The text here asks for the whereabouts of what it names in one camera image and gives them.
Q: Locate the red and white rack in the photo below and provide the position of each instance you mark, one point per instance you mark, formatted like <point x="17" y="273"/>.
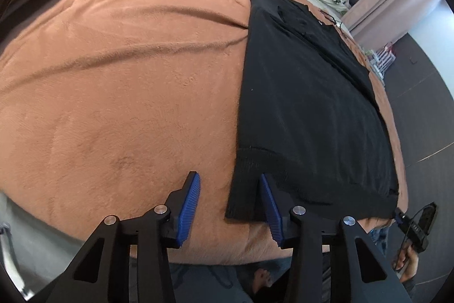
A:
<point x="383" y="56"/>

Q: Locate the black long-sleeve shirt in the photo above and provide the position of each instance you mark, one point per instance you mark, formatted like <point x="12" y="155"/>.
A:
<point x="312" y="118"/>

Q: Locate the orange-brown plush blanket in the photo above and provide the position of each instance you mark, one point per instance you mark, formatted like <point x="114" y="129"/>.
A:
<point x="124" y="93"/>

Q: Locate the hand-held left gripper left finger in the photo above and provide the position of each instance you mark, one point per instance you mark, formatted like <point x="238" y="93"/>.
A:
<point x="189" y="203"/>

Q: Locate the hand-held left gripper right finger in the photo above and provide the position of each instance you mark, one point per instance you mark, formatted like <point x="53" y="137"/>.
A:
<point x="271" y="210"/>

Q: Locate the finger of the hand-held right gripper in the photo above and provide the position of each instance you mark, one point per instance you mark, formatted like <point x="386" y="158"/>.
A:
<point x="399" y="216"/>

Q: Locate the person's right hand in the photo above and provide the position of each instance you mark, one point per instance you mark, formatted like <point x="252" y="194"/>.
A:
<point x="408" y="264"/>

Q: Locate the grey printed pants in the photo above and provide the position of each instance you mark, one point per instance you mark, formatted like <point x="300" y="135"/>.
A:
<point x="212" y="281"/>

